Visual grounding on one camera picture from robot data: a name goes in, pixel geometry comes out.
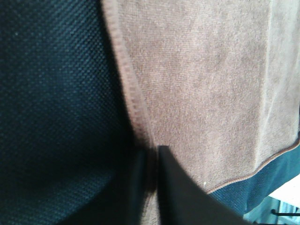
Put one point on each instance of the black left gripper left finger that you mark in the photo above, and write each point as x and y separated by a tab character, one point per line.
122	200

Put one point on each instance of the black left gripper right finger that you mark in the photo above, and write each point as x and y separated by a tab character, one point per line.
182	202

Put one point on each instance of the brown terry towel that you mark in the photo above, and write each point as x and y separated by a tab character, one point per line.
218	82

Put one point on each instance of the black table cover cloth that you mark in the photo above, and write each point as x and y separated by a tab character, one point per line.
64	125

